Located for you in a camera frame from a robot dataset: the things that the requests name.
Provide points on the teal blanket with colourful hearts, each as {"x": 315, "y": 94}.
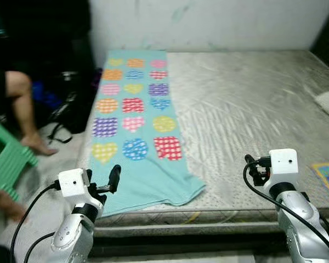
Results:
{"x": 148, "y": 181}

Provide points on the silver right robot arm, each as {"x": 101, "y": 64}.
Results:
{"x": 301, "y": 224}

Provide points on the blue bag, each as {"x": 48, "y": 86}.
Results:
{"x": 44, "y": 94}

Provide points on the person in black shorts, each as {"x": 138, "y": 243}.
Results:
{"x": 24, "y": 104}

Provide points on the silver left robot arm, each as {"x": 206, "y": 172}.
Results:
{"x": 71, "y": 235}

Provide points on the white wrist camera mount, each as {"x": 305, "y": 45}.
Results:
{"x": 282, "y": 164}
{"x": 74, "y": 182}

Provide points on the green plastic stool stack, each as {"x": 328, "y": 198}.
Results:
{"x": 8, "y": 159}

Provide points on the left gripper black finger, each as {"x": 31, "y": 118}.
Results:
{"x": 114, "y": 178}

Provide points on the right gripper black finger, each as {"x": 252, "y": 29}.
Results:
{"x": 250, "y": 167}

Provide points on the dark bed base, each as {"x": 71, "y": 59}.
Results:
{"x": 208, "y": 246}

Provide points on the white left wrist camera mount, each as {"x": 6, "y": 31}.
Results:
{"x": 74, "y": 182}

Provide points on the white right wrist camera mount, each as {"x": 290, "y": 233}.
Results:
{"x": 282, "y": 164}

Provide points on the grey quilted mattress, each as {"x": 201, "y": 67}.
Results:
{"x": 247, "y": 104}

